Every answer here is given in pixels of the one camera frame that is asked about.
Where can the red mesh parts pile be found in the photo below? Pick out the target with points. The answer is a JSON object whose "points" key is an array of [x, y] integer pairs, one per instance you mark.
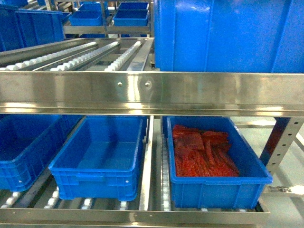
{"points": [[199, 153]]}

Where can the blue bin with red parts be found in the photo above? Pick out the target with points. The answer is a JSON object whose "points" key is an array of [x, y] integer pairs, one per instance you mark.
{"points": [[240, 192]]}

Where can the large blue bin upper shelf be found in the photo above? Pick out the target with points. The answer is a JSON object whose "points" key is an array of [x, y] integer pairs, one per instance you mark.
{"points": [[252, 36]]}

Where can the stainless steel flow rack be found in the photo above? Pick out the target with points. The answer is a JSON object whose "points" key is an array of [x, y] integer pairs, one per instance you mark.
{"points": [[63, 84]]}

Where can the empty blue bin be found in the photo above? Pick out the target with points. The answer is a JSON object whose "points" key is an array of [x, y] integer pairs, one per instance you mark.
{"points": [[101, 159]]}

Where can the blue bin left lower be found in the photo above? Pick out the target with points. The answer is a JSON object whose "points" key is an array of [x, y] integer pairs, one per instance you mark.
{"points": [[28, 142]]}

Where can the blue bin upper left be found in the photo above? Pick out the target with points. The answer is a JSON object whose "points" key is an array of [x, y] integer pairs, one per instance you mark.
{"points": [[23, 28]]}

